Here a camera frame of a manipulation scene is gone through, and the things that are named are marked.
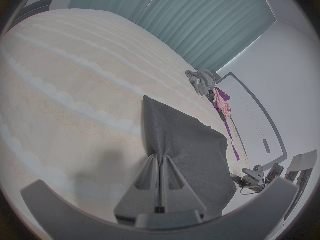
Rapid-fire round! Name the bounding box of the black T-shirt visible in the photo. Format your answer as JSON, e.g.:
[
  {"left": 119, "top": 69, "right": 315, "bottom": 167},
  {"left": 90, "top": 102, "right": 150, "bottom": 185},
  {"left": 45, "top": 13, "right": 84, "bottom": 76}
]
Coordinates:
[{"left": 142, "top": 95, "right": 237, "bottom": 217}]

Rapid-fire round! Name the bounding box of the grey garment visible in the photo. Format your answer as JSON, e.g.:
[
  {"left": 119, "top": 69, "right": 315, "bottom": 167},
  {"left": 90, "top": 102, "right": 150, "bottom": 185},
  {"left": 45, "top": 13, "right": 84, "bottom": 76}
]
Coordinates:
[{"left": 185, "top": 68, "right": 217, "bottom": 98}]

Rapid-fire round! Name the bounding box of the black chest of drawers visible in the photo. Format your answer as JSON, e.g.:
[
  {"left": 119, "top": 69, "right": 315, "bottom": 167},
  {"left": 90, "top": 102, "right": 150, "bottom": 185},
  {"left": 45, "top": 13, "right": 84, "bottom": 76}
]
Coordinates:
[{"left": 23, "top": 0, "right": 54, "bottom": 13}]

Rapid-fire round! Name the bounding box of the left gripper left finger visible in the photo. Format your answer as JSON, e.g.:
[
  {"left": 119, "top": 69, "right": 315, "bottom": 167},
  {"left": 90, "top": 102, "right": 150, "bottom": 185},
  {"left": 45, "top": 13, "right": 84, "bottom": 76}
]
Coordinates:
[{"left": 114, "top": 154, "right": 159, "bottom": 226}]

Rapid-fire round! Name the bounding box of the pile of clothes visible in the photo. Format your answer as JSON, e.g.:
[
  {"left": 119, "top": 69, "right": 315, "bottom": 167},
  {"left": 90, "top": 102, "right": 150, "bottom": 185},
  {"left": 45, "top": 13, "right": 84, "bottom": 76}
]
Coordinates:
[{"left": 206, "top": 86, "right": 241, "bottom": 161}]

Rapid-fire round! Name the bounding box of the bed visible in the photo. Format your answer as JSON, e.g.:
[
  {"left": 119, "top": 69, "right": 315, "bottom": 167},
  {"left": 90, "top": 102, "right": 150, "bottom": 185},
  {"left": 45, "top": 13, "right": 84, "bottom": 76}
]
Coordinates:
[{"left": 0, "top": 8, "right": 287, "bottom": 221}]

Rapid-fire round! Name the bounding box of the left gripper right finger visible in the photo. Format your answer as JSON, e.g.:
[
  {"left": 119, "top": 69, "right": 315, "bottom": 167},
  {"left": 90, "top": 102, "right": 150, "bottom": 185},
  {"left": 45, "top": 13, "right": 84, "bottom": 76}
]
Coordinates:
[{"left": 161, "top": 156, "right": 207, "bottom": 218}]

